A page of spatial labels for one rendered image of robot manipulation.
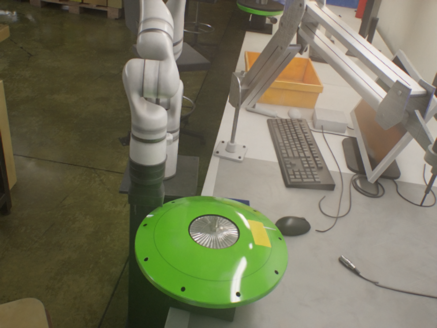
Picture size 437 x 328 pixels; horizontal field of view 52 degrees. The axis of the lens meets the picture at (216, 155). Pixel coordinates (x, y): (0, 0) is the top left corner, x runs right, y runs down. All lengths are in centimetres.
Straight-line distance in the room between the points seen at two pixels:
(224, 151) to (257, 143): 16
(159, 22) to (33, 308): 88
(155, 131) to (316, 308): 53
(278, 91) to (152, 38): 109
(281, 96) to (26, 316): 124
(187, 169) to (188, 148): 179
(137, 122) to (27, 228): 182
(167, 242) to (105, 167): 220
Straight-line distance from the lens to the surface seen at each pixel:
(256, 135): 165
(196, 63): 302
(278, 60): 117
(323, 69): 248
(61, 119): 366
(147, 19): 92
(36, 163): 314
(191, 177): 149
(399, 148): 140
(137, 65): 83
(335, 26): 98
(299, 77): 224
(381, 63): 88
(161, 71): 83
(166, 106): 133
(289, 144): 160
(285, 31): 112
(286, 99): 192
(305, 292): 109
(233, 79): 140
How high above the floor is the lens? 169
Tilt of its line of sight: 31 degrees down
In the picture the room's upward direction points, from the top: 8 degrees clockwise
